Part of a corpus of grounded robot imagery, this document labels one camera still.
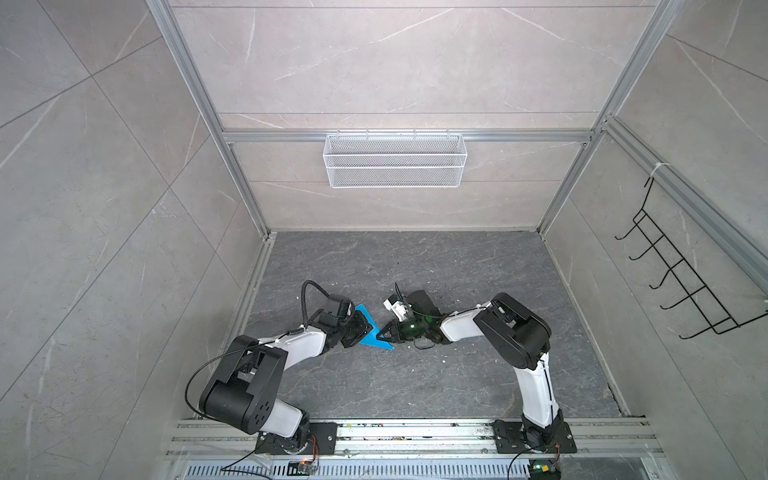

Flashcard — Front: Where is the blue square paper sheet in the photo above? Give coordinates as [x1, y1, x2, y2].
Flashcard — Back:
[355, 305, 394, 351]

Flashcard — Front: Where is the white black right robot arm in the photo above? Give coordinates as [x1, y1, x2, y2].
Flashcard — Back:
[377, 290, 562, 432]

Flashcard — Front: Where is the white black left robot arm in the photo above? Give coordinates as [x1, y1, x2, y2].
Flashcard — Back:
[197, 295, 373, 445]

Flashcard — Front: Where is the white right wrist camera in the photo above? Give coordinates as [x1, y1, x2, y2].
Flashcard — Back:
[384, 293, 412, 322]

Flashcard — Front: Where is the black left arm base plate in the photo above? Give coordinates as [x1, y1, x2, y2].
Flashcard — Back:
[256, 421, 338, 455]

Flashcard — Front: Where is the aluminium frame rail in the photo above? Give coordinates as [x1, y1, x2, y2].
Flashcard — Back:
[184, 232, 277, 423]

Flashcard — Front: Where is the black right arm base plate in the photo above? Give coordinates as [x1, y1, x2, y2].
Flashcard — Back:
[490, 419, 578, 454]

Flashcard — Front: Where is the white wire mesh basket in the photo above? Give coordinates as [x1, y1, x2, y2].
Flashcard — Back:
[323, 133, 468, 189]

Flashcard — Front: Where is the aluminium front rail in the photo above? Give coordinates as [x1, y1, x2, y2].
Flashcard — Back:
[162, 418, 664, 459]

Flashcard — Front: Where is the black wire hook rack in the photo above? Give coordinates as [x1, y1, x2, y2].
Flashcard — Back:
[614, 177, 767, 340]

